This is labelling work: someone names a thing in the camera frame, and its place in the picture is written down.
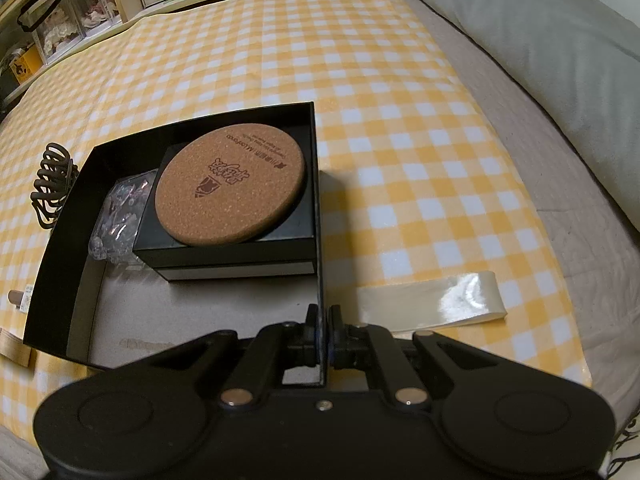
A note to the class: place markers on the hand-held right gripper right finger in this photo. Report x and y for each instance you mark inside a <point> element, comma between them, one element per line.
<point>335,335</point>

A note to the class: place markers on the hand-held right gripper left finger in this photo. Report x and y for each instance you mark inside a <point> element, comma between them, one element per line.
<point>314,332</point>

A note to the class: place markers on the small black box white band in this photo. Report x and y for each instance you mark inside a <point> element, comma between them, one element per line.
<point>225,255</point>

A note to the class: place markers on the round cork coaster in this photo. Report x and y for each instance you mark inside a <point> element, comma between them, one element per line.
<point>230,185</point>

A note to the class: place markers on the clear packet of beads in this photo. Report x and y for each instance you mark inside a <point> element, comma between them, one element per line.
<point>120,220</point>

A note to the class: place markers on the large black box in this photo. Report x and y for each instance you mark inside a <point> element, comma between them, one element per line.
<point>65,260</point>

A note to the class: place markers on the small dark cylinder tube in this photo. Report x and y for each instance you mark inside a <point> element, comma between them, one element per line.
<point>22,295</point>

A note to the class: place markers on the dark brown hair claw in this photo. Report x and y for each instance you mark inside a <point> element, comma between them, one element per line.
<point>50,185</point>

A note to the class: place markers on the glossy beige tape strip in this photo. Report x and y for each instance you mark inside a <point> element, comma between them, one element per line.
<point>430,302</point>

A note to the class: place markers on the yellow checked cloth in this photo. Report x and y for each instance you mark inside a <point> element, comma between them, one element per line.
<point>400,135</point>

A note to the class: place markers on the wooden piece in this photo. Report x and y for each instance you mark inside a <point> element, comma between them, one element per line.
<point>15,349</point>

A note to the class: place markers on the white printed blanket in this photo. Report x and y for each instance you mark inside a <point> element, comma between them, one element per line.
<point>627,450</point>

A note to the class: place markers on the grey pillow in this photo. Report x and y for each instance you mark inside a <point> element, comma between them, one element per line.
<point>550,60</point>

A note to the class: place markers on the wooden headboard shelf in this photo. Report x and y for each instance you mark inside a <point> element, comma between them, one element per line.
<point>130,15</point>

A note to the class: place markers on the yellow printed box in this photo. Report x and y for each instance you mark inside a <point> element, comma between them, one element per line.
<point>22,65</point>

